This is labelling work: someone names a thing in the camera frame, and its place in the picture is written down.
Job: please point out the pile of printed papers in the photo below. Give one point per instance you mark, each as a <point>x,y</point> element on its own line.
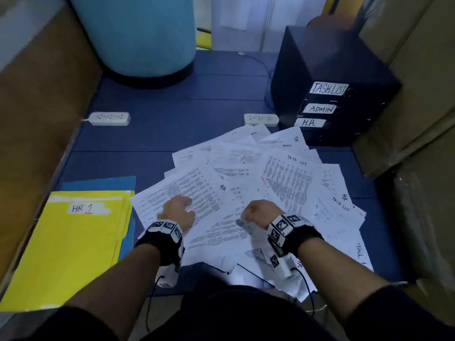
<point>284,174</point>

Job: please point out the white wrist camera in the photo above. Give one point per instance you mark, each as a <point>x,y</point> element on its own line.
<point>169,275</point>
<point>284,270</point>

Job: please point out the yellow plastic item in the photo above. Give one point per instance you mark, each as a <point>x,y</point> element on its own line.
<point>204,40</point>

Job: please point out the white power strip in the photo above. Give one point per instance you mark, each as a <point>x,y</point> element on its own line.
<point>109,118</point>
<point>261,120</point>

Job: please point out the person's left hand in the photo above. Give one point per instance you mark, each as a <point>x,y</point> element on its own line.
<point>178,211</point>

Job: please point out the teal cylindrical barrel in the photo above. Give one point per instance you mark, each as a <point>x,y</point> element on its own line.
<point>131,32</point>

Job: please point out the person's left forearm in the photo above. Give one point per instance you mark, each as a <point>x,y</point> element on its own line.
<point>121,287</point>

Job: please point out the black marker wristband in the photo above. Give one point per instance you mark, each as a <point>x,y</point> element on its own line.
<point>293,232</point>
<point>160,239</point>

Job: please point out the white partition panel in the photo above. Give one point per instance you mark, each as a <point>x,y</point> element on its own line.
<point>263,21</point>

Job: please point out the person's right forearm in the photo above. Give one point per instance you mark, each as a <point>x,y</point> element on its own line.
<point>334,277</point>

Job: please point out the person's dark trousers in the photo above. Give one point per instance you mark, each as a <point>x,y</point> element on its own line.
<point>227,316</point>

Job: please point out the yellow folder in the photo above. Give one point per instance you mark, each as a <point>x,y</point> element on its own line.
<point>64,252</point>

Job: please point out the brown cardboard box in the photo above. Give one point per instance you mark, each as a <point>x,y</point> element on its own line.
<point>419,67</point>

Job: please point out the person's right hand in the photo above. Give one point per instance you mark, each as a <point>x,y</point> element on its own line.
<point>261,212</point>

